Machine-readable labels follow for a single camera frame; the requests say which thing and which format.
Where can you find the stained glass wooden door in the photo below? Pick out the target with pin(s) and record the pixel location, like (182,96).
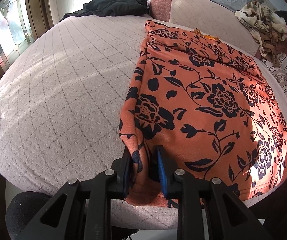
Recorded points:
(8,27)

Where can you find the pink quilted mattress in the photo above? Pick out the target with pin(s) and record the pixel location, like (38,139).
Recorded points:
(60,106)

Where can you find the black garment on bed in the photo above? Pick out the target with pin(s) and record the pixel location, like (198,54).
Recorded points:
(103,8)

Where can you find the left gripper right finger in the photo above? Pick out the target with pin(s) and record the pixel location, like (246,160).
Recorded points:
(207,209)

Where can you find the orange black floral garment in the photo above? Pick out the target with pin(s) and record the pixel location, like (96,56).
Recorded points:
(211,109)

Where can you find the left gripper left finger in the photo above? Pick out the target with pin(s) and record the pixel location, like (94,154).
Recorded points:
(82,209)

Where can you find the pink padded headboard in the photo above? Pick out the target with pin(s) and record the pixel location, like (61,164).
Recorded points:
(209,18)

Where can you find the brown cream patterned blanket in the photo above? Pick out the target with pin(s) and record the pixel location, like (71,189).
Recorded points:
(267,28)

